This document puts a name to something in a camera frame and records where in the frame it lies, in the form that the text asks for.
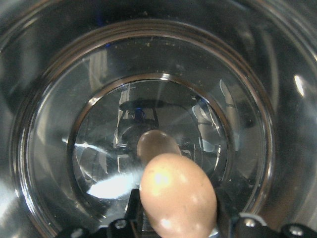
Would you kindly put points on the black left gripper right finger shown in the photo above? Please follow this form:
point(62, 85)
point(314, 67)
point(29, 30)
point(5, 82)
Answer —
point(227, 214)

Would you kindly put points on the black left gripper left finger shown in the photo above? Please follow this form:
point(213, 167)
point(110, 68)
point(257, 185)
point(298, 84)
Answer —
point(135, 212)

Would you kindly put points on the brown egg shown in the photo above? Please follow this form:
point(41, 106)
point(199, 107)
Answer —
point(178, 197)

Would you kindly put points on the mint green pot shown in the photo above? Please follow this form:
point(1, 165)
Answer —
point(233, 82)

